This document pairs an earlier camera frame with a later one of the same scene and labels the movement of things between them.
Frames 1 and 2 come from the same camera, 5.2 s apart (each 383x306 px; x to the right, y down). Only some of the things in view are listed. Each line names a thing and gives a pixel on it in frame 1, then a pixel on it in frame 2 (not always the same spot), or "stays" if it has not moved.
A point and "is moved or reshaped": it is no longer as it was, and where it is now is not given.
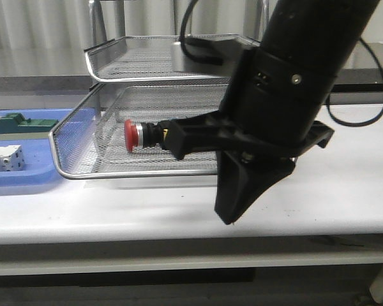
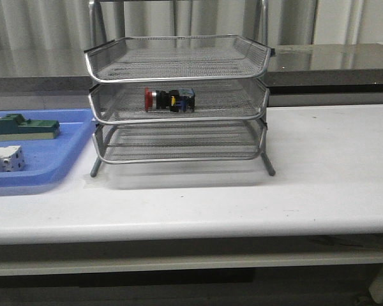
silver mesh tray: x=88 y=142 is moved or reshaped
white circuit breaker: x=8 y=158 stays
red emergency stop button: x=137 y=136 -> x=175 y=101
